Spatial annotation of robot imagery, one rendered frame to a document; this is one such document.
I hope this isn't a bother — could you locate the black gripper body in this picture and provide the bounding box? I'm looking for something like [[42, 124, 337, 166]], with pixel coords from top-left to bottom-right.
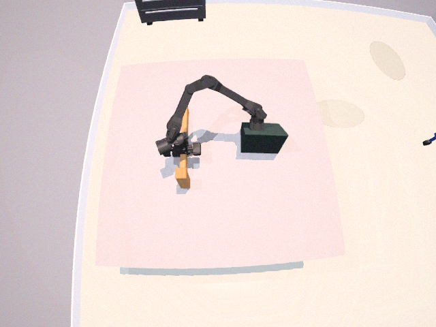
[[163, 142, 201, 157]]

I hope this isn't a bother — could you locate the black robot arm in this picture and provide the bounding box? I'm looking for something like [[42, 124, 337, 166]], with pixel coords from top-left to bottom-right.
[[155, 75, 267, 155]]

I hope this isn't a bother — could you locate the wooden post with slot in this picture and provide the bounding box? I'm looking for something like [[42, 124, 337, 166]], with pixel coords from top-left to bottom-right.
[[175, 168, 190, 189]]

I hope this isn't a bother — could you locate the wooden side rail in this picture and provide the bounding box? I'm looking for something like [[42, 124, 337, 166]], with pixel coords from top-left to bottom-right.
[[179, 107, 189, 169]]

